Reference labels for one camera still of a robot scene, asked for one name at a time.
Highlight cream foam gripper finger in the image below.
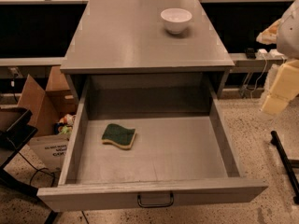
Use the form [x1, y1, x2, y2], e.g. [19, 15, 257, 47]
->
[260, 59, 299, 116]
[256, 19, 280, 45]

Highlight green and yellow sponge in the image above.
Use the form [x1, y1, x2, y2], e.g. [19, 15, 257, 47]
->
[102, 123, 136, 150]

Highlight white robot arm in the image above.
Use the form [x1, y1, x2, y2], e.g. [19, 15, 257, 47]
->
[256, 0, 299, 116]

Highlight open grey top drawer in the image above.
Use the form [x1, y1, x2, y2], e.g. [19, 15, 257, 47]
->
[37, 78, 267, 212]

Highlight grey cabinet with counter top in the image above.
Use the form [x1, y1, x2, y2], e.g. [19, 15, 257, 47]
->
[61, 0, 234, 99]

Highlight white power adapter block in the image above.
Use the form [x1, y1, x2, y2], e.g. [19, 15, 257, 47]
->
[256, 49, 284, 59]

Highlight small black plug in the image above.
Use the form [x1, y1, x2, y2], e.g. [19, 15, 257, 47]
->
[245, 48, 256, 59]

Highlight black metal bar on floor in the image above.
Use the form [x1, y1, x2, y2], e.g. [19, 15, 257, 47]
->
[270, 131, 299, 204]

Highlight white ceramic bowl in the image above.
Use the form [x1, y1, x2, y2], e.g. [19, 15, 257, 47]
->
[161, 8, 192, 34]

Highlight colourful items in box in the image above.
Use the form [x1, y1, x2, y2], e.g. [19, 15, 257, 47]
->
[54, 114, 76, 134]

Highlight open cardboard box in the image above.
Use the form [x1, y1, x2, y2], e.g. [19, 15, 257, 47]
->
[18, 66, 77, 172]

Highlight black stand on left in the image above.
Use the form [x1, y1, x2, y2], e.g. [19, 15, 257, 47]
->
[0, 106, 59, 224]

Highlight white charging cable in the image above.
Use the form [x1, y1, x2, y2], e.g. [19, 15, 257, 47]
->
[249, 53, 287, 99]

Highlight black metal drawer handle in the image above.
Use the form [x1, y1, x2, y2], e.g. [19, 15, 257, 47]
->
[137, 192, 175, 208]

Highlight black cable on floor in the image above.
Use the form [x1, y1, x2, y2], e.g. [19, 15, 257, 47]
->
[17, 151, 56, 189]

